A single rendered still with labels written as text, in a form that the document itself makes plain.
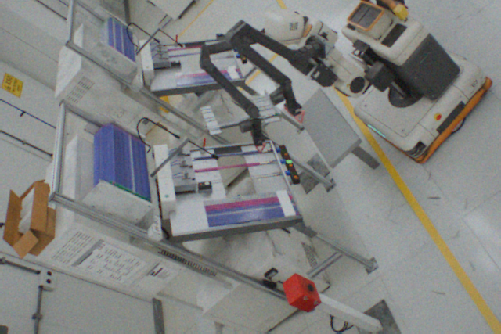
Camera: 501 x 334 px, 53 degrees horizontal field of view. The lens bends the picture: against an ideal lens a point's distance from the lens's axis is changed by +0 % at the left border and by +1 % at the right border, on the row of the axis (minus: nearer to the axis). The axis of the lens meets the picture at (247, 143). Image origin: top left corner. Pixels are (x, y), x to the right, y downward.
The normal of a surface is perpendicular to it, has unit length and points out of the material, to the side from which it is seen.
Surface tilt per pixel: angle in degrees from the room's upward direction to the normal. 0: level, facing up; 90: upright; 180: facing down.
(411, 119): 0
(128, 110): 90
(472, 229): 0
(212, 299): 0
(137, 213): 90
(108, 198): 90
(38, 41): 90
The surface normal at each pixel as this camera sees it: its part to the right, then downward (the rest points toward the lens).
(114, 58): 0.22, 0.62
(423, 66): 0.38, 0.45
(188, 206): 0.05, -0.78
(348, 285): -0.68, -0.45
